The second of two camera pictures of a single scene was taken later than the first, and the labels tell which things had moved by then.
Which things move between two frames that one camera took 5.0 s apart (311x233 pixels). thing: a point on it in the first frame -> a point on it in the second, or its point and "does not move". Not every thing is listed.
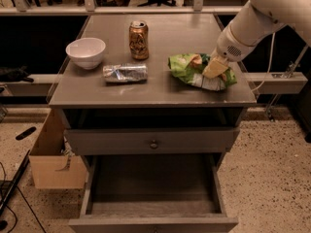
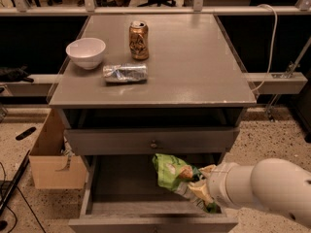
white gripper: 228,49 -> 218,185
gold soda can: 138,40 does not move
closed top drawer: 150,140 does not move
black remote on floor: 25,133 does not move
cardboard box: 52,166 does not move
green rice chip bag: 190,68 -> 178,176
